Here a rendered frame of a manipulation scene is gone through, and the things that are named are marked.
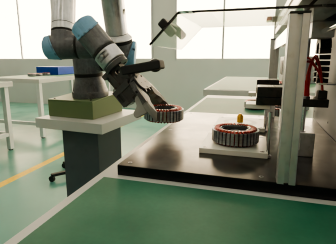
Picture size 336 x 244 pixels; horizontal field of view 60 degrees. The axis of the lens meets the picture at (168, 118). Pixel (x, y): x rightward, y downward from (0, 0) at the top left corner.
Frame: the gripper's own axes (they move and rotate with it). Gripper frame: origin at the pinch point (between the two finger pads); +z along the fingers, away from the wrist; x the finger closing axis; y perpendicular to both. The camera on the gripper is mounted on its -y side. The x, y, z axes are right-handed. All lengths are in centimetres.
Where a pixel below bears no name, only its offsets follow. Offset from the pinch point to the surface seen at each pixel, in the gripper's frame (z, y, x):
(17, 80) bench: -155, 200, -220
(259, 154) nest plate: 20.3, -15.6, 14.3
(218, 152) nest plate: 14.8, -8.9, 14.2
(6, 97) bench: -128, 189, -173
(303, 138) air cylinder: 24.0, -24.6, 10.6
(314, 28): 7.0, -40.5, 6.0
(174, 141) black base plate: 7.3, 0.8, 6.7
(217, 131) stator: 11.4, -10.8, 10.6
